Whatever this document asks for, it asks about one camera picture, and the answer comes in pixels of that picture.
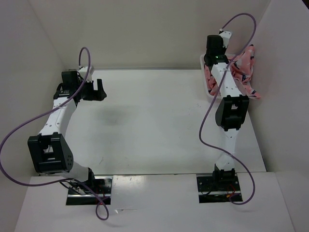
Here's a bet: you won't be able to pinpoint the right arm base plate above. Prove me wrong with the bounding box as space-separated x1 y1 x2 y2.
196 174 243 203

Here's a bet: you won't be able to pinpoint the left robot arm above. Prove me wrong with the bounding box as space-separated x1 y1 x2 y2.
28 66 107 193

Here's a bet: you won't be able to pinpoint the aluminium table edge rail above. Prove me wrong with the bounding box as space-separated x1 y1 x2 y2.
38 71 79 174

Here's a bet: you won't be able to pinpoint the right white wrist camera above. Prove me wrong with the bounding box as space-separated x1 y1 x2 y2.
218 29 232 48

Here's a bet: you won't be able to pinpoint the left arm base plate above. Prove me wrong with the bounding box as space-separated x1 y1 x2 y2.
63 175 113 206

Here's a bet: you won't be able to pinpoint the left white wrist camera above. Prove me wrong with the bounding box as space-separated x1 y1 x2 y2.
78 66 95 82

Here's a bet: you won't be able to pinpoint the white plastic basket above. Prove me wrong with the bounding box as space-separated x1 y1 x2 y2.
199 53 239 101

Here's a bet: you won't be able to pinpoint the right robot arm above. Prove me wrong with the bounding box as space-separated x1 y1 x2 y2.
204 31 249 195

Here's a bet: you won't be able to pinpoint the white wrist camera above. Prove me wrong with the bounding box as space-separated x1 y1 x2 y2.
78 66 95 82
218 29 232 48

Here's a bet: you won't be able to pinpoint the pink shark print shorts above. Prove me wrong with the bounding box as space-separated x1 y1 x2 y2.
204 44 262 99

